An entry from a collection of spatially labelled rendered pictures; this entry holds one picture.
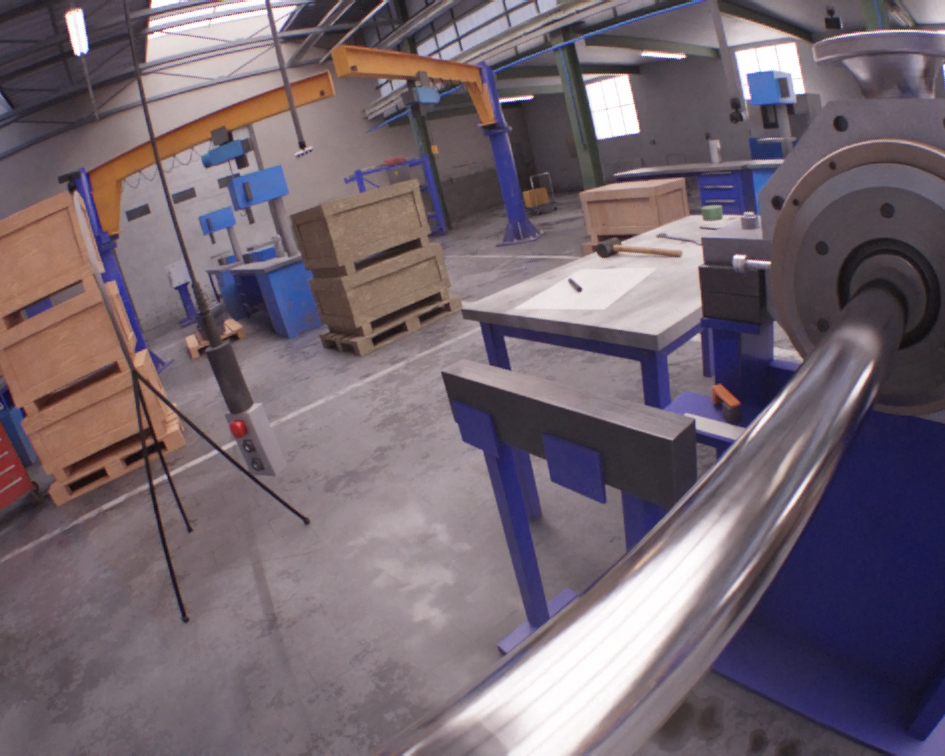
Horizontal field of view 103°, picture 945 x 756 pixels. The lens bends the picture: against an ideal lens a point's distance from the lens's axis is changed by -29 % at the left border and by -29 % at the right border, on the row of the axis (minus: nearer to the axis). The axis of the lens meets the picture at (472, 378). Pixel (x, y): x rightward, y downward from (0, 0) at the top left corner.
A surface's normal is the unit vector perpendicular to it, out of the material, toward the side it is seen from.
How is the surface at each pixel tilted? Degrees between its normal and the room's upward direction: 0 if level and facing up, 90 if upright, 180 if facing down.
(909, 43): 90
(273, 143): 90
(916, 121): 90
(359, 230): 90
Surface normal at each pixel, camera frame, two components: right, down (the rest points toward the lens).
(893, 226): -0.77, 0.40
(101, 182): 0.09, 0.36
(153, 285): 0.58, 0.18
